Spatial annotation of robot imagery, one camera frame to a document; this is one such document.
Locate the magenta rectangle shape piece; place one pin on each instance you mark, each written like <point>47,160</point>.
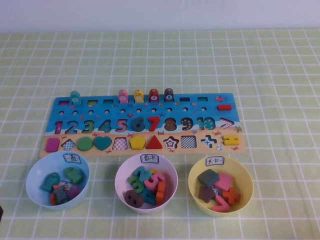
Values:
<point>52,145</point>

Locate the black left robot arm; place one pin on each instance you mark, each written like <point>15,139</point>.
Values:
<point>1,213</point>

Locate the red triangle shape piece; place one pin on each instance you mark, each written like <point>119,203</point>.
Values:
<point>154,144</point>

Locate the red wooden fish piece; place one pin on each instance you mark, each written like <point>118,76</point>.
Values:
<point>154,95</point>

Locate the brown wooden fish piece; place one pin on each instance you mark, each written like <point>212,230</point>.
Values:
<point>169,95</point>

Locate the colourful wooden puzzle board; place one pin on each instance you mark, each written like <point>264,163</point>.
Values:
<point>161,148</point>

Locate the yellow wooden fish piece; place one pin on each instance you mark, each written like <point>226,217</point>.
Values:
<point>139,96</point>

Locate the yellow pentagon shape piece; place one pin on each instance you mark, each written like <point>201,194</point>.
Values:
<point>137,143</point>

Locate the paper label on pink bowl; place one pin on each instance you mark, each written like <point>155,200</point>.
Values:
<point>150,159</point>

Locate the pink wooden fish piece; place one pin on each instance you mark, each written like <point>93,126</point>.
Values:
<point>123,96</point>

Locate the yellow number piece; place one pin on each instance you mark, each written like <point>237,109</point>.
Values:
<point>153,172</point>

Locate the teal heart shape piece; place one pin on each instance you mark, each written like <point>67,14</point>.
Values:
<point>102,143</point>

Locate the pink plastic bowl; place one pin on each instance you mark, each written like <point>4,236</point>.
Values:
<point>125,171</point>

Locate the red rectangular minus piece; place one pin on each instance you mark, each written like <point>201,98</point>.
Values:
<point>224,107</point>

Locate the paper label on yellow bowl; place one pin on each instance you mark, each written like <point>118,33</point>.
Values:
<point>214,161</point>

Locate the orange number piece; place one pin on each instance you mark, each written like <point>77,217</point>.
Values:
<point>161,191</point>

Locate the yellow equals sign piece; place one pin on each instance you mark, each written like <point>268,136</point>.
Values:
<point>231,143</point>

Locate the dark grey square piece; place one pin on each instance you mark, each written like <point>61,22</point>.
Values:
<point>208,177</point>

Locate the green circle shape piece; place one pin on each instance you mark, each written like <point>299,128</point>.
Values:
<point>85,144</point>

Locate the brown star piece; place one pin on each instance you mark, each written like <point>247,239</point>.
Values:
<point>206,193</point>

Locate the teal wooden fish piece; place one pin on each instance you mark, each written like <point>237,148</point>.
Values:
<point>75,97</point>

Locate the pink trapezoid piece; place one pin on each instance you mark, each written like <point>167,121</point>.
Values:
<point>224,182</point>

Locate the paper label on blue bowl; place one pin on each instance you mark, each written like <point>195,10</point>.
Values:
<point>72,158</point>

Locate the yellow plastic bowl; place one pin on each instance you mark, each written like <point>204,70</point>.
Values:
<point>241,175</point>

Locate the green fish piece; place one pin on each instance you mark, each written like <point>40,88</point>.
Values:
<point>74,175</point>

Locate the orange cross sign piece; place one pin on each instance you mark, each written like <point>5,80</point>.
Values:
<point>231,195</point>

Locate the pink greater-than sign piece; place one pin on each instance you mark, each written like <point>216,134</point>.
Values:
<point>221,204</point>

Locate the purple fish piece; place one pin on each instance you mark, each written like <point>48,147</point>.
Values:
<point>75,192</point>

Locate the paper slip inside blue bowl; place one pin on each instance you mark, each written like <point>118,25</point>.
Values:
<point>65,184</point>

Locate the light blue plastic bowl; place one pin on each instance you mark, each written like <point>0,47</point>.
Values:
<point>43,163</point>

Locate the dark grey fish piece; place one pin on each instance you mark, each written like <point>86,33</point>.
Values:
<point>60,196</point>

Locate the teal striped fish piece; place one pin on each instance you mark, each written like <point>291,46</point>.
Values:
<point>50,182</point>

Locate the orange fish piece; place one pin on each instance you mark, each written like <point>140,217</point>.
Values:
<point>52,198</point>

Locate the red number seven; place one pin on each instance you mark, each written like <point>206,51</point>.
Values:
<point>154,120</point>

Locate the dark blue number six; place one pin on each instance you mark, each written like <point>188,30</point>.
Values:
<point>138,127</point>

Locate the pink number five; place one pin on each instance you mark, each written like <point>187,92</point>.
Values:
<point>154,180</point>

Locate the green number three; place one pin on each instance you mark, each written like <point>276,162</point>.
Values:
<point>134,184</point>

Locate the teal number four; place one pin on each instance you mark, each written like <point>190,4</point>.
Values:
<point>149,196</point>

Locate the brown number eight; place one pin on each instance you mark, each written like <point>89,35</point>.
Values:
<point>133,198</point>

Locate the green white checked tablecloth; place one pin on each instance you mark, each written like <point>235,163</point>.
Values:
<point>275,100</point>

